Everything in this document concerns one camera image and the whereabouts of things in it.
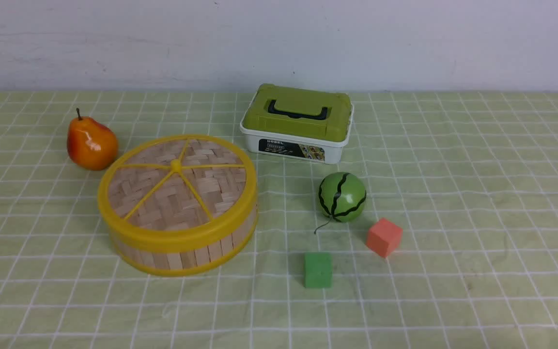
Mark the bamboo steamer basket yellow rim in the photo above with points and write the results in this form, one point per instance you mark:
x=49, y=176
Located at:
x=190, y=262

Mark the green lidded white storage box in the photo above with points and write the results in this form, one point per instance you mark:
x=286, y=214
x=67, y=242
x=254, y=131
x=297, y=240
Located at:
x=298, y=123

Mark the red foam cube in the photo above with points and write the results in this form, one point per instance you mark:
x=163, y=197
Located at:
x=384, y=237

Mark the green toy watermelon ball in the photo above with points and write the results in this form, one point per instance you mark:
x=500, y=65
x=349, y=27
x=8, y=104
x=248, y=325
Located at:
x=341, y=197

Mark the yellow woven steamer lid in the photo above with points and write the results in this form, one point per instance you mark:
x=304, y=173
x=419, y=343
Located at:
x=181, y=193

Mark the green foam cube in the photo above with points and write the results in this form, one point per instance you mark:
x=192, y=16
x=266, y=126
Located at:
x=318, y=270

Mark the green checked tablecloth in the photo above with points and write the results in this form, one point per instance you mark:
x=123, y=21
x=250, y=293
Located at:
x=471, y=178

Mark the orange red toy pear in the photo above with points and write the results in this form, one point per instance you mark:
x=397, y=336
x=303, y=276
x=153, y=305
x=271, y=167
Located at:
x=90, y=144

